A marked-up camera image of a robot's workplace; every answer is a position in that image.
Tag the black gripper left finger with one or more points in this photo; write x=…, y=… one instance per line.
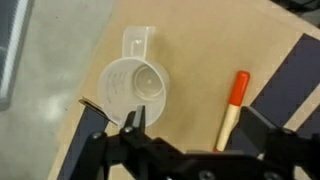
x=100, y=150

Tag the orange capped white marker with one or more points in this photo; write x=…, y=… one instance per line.
x=238, y=86

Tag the small cardboard box printed label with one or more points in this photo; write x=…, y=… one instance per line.
x=200, y=50

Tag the clear plastic measuring cup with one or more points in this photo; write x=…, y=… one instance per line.
x=133, y=90

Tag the small cardboard box dark tape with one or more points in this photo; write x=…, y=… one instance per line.
x=90, y=128

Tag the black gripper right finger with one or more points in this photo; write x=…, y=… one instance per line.
x=283, y=150

